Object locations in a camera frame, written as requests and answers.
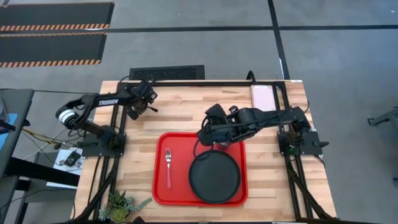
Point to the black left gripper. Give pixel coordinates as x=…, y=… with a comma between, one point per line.
x=133, y=99

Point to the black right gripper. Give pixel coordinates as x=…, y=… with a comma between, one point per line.
x=231, y=126

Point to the clear faceted glass cup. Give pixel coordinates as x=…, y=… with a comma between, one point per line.
x=224, y=147

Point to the black round plate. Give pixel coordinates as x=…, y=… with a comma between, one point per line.
x=214, y=177

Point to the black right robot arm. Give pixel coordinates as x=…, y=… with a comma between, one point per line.
x=270, y=116

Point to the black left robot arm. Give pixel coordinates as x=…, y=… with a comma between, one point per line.
x=109, y=102

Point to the red plastic tray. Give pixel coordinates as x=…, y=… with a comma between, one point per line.
x=178, y=193

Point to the black floor vent grille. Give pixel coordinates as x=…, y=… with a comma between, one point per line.
x=168, y=73

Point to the black handheld controller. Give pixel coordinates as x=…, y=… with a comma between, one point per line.
x=72, y=158

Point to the small green succulent plant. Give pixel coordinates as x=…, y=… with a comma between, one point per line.
x=119, y=207

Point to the white paper sheet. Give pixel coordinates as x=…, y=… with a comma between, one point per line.
x=60, y=175

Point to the black hazard-striped floor mat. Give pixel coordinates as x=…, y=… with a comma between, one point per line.
x=51, y=46
x=56, y=14

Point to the gray side desk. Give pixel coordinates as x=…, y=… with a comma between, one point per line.
x=15, y=102

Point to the gray stand leg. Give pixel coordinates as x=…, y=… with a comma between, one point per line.
x=385, y=116

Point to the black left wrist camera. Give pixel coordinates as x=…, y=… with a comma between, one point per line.
x=146, y=90

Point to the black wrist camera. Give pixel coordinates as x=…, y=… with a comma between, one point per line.
x=215, y=112
x=146, y=90

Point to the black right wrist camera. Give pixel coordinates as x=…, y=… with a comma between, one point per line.
x=215, y=112

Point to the black aluminium rig frame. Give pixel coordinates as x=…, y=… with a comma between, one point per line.
x=202, y=83

